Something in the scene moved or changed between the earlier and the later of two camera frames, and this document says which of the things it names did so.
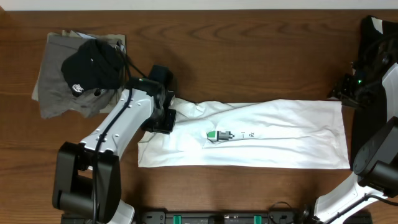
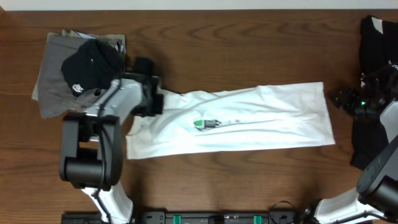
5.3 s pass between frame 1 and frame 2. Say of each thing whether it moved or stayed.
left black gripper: moved
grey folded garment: stayed
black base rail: stayed
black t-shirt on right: stayed
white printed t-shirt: moved
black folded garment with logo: stayed
